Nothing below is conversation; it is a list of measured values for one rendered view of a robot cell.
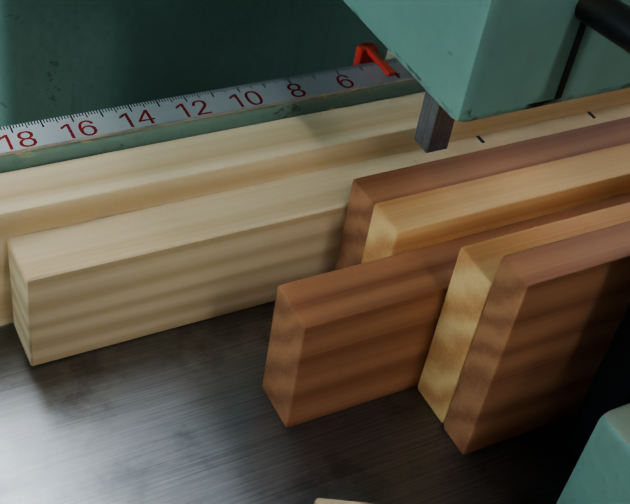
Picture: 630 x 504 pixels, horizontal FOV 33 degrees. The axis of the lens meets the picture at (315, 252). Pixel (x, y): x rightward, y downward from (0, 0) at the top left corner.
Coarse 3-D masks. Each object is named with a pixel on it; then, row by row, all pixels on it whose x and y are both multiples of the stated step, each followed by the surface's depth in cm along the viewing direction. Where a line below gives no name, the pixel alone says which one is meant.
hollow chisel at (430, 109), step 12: (432, 108) 36; (420, 120) 37; (432, 120) 36; (444, 120) 36; (420, 132) 37; (432, 132) 37; (444, 132) 37; (420, 144) 37; (432, 144) 37; (444, 144) 37
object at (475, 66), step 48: (384, 0) 32; (432, 0) 29; (480, 0) 27; (528, 0) 28; (576, 0) 29; (624, 0) 29; (432, 48) 30; (480, 48) 28; (528, 48) 29; (576, 48) 30; (432, 96) 31; (480, 96) 29; (528, 96) 30; (576, 96) 31
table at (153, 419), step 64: (256, 320) 37; (0, 384) 34; (64, 384) 34; (128, 384) 34; (192, 384) 35; (256, 384) 35; (0, 448) 32; (64, 448) 32; (128, 448) 33; (192, 448) 33; (256, 448) 33; (320, 448) 34; (384, 448) 34; (448, 448) 34; (512, 448) 35
